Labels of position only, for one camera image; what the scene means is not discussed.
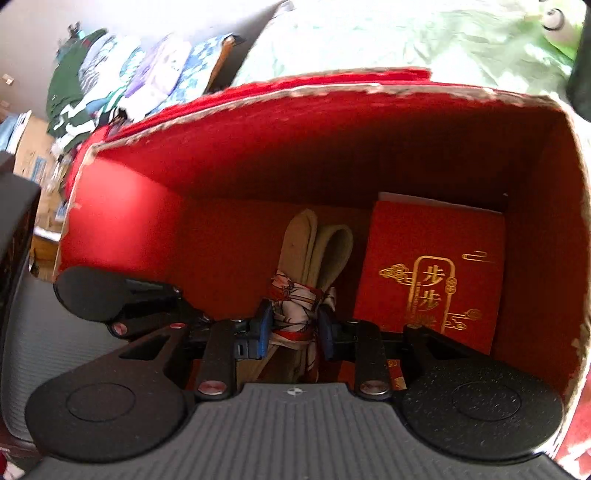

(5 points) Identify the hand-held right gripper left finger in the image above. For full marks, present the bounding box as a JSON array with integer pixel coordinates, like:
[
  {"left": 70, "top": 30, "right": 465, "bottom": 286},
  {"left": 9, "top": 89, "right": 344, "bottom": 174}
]
[{"left": 117, "top": 299, "right": 274, "bottom": 400}]

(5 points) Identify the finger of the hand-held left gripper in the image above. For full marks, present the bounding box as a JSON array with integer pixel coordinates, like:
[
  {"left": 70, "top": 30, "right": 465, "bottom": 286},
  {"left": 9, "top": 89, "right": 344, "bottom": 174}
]
[{"left": 107, "top": 278, "right": 209, "bottom": 341}]

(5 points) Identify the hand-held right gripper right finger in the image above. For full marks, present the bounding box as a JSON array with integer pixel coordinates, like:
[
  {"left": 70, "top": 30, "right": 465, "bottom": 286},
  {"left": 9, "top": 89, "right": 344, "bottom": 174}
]
[{"left": 318, "top": 305, "right": 467, "bottom": 400}]

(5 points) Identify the red cardboard box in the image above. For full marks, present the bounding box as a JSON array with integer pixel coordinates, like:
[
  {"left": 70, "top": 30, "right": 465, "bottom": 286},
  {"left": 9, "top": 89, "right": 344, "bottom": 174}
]
[{"left": 53, "top": 67, "right": 591, "bottom": 416}]

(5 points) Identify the red gift box gold print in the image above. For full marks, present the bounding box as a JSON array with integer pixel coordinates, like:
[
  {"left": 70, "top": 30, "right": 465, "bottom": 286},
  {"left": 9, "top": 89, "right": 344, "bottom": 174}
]
[{"left": 353, "top": 191, "right": 506, "bottom": 356}]

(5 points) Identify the brown cardboard box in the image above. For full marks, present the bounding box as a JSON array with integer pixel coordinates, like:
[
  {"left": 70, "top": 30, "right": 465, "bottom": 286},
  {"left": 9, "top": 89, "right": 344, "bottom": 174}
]
[{"left": 11, "top": 113, "right": 68, "bottom": 243}]

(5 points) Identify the pile of folded clothes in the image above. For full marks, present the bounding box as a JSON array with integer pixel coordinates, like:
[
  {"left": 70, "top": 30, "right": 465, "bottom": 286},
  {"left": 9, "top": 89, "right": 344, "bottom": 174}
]
[{"left": 46, "top": 28, "right": 139, "bottom": 155}]

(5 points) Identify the purple printed package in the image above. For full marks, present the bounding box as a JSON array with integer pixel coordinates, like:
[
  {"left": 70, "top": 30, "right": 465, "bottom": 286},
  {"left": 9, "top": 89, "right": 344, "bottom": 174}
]
[{"left": 121, "top": 32, "right": 192, "bottom": 114}]

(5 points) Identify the blue floral fabric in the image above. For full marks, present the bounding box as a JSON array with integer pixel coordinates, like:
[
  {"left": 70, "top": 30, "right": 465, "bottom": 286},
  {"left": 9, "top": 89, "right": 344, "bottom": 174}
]
[{"left": 171, "top": 34, "right": 232, "bottom": 103}]

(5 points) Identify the pink red cloth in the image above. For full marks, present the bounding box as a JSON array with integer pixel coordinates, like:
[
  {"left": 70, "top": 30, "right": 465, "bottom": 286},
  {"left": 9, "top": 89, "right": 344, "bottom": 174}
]
[{"left": 551, "top": 415, "right": 591, "bottom": 480}]

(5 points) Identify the light green bedding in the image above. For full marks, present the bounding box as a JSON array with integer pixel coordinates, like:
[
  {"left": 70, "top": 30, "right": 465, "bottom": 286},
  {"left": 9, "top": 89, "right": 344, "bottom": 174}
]
[{"left": 231, "top": 0, "right": 578, "bottom": 99}]

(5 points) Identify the dark thermos bottle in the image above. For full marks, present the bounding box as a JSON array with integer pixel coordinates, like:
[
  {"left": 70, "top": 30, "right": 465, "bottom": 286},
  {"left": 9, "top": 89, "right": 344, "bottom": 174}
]
[{"left": 567, "top": 46, "right": 591, "bottom": 123}]

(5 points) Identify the green frog plush toy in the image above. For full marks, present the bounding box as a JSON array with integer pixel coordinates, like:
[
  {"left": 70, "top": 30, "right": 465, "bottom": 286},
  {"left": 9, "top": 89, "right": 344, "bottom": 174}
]
[{"left": 526, "top": 0, "right": 591, "bottom": 55}]

